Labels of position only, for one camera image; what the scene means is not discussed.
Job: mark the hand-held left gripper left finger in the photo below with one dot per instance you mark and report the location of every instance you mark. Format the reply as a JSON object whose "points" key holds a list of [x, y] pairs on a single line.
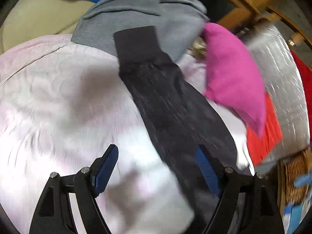
{"points": [[107, 173]]}

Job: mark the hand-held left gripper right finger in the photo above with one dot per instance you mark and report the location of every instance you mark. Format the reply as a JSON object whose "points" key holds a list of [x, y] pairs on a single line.
{"points": [[207, 173]]}

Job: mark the black knit sweater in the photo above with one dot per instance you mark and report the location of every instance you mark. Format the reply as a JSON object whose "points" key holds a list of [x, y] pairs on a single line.
{"points": [[165, 97]]}

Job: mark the folded red cloth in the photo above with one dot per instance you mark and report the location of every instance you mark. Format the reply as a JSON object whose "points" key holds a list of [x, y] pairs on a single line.
{"points": [[265, 139]]}

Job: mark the wicker basket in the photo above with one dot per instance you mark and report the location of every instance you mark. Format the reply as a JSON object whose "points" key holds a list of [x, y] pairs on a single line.
{"points": [[292, 173]]}

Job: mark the pale pink bed blanket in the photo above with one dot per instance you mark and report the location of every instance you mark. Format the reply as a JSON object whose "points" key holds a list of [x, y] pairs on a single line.
{"points": [[48, 102]]}

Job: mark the blue and white box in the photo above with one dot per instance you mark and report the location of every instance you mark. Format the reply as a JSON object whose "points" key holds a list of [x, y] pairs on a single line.
{"points": [[293, 215]]}

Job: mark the magenta cloth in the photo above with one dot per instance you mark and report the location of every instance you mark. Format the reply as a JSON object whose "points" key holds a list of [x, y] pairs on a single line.
{"points": [[229, 78]]}

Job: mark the silver foil mat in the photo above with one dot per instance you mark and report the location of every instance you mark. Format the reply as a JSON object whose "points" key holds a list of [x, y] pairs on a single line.
{"points": [[280, 65]]}

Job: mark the hanging red cloth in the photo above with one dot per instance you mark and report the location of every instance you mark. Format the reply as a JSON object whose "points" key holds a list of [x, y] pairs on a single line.
{"points": [[306, 78]]}

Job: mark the grey garment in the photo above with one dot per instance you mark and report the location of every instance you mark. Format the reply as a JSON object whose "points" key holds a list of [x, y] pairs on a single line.
{"points": [[146, 9]]}

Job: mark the beige cushion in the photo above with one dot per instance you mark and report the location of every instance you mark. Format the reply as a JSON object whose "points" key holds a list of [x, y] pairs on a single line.
{"points": [[36, 12]]}

